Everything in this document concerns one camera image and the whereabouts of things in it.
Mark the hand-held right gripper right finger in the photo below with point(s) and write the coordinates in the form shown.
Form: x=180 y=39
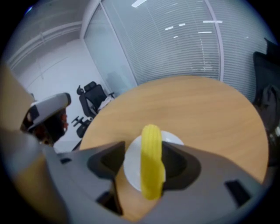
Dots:
x=210 y=175

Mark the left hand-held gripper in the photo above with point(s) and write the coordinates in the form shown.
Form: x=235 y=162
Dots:
x=51 y=129

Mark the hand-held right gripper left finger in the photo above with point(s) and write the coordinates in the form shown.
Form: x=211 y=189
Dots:
x=78 y=168

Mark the white round plate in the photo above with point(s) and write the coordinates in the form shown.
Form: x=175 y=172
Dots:
x=131 y=166

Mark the yellow corn cob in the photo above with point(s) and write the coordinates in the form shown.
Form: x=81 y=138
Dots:
x=151 y=162

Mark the black office chair with headrest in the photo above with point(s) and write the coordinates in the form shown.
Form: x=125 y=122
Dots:
x=92 y=98

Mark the white cloth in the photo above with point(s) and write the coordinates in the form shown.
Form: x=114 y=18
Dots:
x=106 y=102

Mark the dark jacket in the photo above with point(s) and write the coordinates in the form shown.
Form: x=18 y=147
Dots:
x=271 y=105

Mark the black mesh office chair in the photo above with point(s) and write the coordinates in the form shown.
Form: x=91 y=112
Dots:
x=265 y=67

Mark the glass partition with blinds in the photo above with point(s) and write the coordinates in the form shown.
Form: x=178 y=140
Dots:
x=175 y=43

